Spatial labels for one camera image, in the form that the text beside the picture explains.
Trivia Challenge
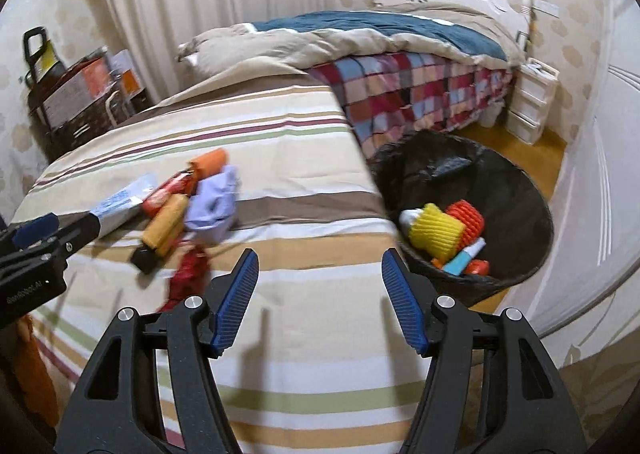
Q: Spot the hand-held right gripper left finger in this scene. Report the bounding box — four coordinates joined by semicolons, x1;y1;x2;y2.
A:
52;249;259;454

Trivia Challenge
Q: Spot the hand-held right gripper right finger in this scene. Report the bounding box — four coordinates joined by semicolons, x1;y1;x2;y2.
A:
382;249;586;454

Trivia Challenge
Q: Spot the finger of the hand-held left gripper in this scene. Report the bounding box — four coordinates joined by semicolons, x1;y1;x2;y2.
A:
12;214;58;249
50;211;101;259

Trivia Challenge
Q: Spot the red wrapper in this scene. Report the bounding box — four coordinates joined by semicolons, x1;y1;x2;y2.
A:
155;244;211;315

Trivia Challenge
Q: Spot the white blue plastic wrapper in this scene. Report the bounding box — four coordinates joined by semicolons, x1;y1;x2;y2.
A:
92;173;158;237

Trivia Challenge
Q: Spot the blue white tube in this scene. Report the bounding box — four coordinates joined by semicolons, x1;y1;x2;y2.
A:
442;238;487;275

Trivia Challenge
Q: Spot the yellow foam fruit net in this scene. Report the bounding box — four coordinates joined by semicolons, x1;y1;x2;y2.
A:
407;204;463;255

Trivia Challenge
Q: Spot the red snack packet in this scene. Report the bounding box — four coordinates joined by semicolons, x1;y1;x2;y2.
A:
141;171;193;217

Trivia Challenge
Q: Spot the orange foam fruit net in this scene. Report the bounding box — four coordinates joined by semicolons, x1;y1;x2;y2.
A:
446;200;485;247

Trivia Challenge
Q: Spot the black-lined trash bin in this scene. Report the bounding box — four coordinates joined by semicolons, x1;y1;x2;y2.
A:
370;131;555;307

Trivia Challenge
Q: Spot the cardboard box with orange print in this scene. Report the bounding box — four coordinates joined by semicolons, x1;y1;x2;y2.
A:
42;56;113;127

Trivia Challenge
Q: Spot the striped bed sheet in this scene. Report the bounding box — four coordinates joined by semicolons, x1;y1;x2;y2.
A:
10;61;461;454

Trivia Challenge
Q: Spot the white and orange box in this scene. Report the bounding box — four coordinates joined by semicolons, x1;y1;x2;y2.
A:
110;50;141;97

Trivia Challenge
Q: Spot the white bucket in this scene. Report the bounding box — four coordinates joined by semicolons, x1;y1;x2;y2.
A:
480;101;503;127

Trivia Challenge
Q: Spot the plaid bed sheet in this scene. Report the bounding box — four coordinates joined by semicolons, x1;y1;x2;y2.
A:
305;51;516;162

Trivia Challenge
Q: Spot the white plastic drawer unit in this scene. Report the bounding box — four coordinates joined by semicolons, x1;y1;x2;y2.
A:
505;58;558;145

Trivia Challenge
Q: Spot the white panel door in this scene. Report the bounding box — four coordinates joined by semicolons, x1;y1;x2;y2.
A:
500;0;640;345

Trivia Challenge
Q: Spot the blue and beige duvet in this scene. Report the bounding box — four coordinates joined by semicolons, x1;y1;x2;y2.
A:
176;4;526;79

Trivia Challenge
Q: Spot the white tube frame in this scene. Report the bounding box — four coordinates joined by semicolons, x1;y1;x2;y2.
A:
102;88;136;127

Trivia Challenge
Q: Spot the black hand truck handle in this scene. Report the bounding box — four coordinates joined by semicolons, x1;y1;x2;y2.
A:
22;28;66;84

